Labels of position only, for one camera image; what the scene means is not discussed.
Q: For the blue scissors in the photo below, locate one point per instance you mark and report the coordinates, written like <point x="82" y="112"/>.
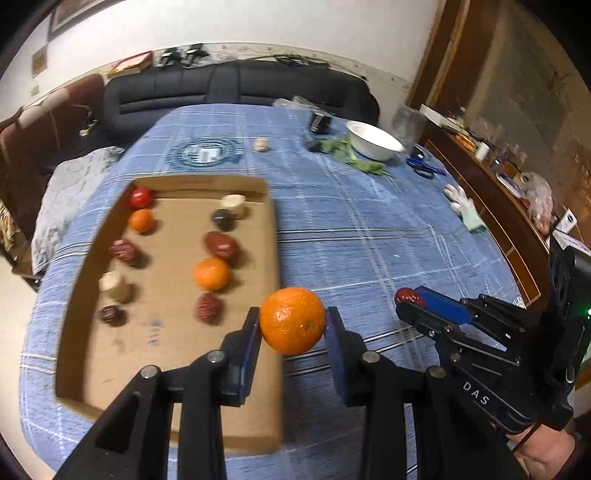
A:
<point x="425" y="167"/>

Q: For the black binder clip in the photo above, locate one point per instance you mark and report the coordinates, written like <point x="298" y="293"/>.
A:
<point x="320" y="122"/>

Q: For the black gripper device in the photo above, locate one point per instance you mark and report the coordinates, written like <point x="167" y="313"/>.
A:
<point x="194" y="54"/>
<point x="168" y="57"/>

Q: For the red date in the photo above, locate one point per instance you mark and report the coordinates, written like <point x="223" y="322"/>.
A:
<point x="207" y="307"/>
<point x="224" y="219"/>
<point x="408" y="295"/>
<point x="123" y="250"/>
<point x="111" y="314"/>
<point x="221" y="244"/>

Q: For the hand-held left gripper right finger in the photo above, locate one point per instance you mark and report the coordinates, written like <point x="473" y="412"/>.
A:
<point x="336" y="350"/>

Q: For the small orange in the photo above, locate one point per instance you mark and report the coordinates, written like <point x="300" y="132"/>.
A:
<point x="211" y="273"/>
<point x="292" y="320"/>
<point x="141" y="220"/>

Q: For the white carton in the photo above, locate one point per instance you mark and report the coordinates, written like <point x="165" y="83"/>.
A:
<point x="570" y="226"/>

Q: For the white bowl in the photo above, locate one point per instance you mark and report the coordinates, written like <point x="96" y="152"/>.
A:
<point x="374" y="140"/>

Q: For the white glove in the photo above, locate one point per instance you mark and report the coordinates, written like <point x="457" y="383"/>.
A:
<point x="464" y="207"/>

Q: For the blue plaid tablecloth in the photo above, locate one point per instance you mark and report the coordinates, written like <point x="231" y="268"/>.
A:
<point x="369" y="230"/>

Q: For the brown wooden cabinet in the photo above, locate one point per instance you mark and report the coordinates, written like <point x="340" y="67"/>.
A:
<point x="485" y="69"/>

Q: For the red tomato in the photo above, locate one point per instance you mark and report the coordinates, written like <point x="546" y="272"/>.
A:
<point x="141" y="197"/>

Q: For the cardboard box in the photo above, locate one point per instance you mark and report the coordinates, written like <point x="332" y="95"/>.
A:
<point x="166" y="332"/>

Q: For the white power strip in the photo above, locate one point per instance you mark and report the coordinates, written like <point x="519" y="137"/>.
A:
<point x="84" y="131"/>

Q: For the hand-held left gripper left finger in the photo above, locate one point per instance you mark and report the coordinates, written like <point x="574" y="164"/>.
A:
<point x="247" y="350"/>

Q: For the framed wall picture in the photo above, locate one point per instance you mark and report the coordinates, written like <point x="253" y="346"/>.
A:
<point x="69" y="14"/>

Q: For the clear plastic bag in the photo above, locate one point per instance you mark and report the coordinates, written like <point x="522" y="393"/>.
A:
<point x="295" y="102"/>

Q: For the white root slice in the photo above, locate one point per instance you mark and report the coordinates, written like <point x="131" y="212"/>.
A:
<point x="261" y="145"/>
<point x="234" y="205"/>
<point x="115" y="286"/>

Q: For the grey quilted pillow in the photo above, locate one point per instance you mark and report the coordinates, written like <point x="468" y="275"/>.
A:
<point x="64" y="194"/>

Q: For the small wall plaque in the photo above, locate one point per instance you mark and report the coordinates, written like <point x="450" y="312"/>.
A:
<point x="39" y="60"/>

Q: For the red flat box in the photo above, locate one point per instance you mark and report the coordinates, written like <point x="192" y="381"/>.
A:
<point x="131" y="62"/>

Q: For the green vegetable leaf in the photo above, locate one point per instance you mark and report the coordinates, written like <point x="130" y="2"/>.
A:
<point x="371" y="165"/>
<point x="339" y="147"/>

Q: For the person's right forearm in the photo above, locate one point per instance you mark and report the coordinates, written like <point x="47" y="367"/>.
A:
<point x="549" y="454"/>

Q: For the crumpled plastic bag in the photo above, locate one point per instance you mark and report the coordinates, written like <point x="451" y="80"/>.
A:
<point x="538" y="196"/>

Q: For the clear glass jar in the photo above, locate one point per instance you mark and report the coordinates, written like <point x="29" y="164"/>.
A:
<point x="408" y="122"/>

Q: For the brown wooden chair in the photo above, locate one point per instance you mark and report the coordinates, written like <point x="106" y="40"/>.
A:
<point x="37" y="138"/>

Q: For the black leather sofa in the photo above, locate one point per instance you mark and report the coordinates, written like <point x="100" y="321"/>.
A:
<point x="231" y="87"/>

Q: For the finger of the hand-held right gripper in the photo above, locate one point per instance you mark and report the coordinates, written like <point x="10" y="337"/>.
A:
<point x="429" y="323"/>
<point x="445" y="307"/>

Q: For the small black object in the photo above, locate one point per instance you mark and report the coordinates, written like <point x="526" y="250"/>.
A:
<point x="315" y="146"/>

